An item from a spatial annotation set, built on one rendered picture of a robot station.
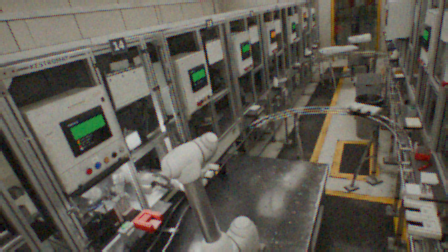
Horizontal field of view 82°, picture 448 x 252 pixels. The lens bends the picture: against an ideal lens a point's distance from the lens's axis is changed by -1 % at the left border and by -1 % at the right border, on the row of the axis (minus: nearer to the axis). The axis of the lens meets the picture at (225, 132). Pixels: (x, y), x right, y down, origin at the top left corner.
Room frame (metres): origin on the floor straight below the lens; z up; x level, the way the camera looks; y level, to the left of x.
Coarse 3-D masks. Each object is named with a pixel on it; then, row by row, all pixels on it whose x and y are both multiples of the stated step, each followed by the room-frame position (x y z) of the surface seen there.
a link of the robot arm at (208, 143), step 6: (198, 138) 1.23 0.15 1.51; (204, 138) 1.20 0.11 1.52; (210, 138) 1.20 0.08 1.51; (216, 138) 1.21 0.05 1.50; (198, 144) 1.19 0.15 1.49; (204, 144) 1.18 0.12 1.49; (210, 144) 1.18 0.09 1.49; (216, 144) 1.20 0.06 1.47; (204, 150) 1.17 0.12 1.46; (210, 150) 1.19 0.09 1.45; (216, 150) 1.22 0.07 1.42; (204, 156) 1.16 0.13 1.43; (210, 156) 1.20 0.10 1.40
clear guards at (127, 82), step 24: (96, 48) 1.55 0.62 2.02; (120, 72) 1.64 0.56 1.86; (144, 72) 1.80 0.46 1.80; (120, 96) 1.59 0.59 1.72; (144, 96) 1.74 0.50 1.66; (168, 96) 1.94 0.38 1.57; (120, 120) 1.53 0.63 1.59; (144, 120) 1.69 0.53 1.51; (144, 144) 1.63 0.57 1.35; (120, 168) 1.43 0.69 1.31; (96, 192) 1.26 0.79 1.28; (120, 192) 1.38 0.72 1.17; (96, 216) 1.21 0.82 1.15; (120, 216) 1.32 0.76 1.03; (96, 240) 1.16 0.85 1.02
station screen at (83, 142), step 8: (96, 112) 1.39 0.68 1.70; (80, 120) 1.30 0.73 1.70; (88, 120) 1.33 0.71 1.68; (104, 120) 1.41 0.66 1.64; (72, 128) 1.25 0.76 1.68; (104, 128) 1.40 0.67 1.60; (72, 136) 1.24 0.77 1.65; (88, 136) 1.31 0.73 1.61; (96, 136) 1.34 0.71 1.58; (104, 136) 1.38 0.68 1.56; (80, 144) 1.26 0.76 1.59; (88, 144) 1.29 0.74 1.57; (80, 152) 1.24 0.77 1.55
